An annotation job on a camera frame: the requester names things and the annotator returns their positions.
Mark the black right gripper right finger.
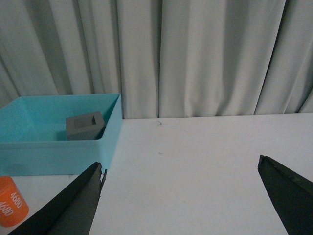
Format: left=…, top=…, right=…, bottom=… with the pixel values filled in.
left=258, top=155, right=313, bottom=235

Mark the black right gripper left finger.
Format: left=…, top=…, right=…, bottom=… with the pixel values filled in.
left=10, top=162, right=107, bottom=235

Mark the gray cube with round hole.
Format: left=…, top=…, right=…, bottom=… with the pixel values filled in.
left=66, top=111, right=106, bottom=141

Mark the blue plastic box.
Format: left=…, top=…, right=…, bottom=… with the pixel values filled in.
left=0, top=94, right=122, bottom=176

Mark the orange cylinder part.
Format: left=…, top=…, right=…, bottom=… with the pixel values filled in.
left=0, top=176, right=29, bottom=228

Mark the white pleated curtain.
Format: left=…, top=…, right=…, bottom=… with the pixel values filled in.
left=0, top=0, right=313, bottom=119

